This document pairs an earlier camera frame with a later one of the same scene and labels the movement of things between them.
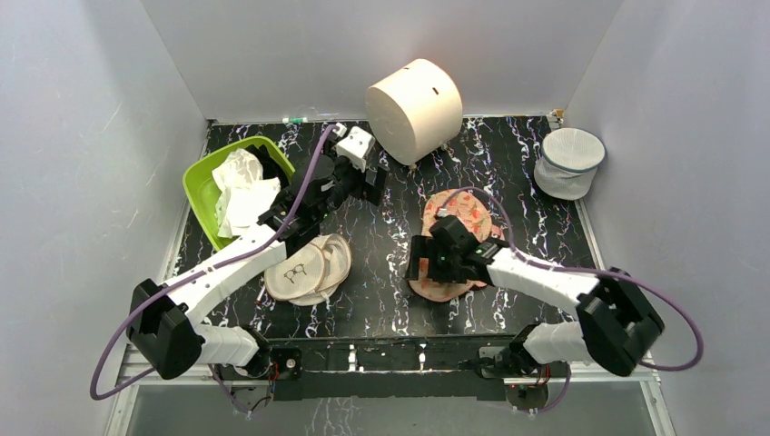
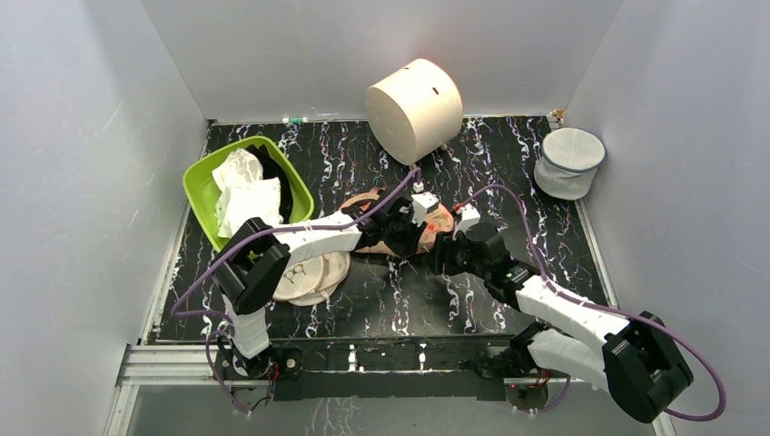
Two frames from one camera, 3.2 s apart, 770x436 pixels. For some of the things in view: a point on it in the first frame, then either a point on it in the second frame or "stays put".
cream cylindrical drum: [415, 112] stays put
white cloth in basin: [243, 194] stays put
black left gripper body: [350, 179] → [400, 234]
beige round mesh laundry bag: [311, 275] stays put
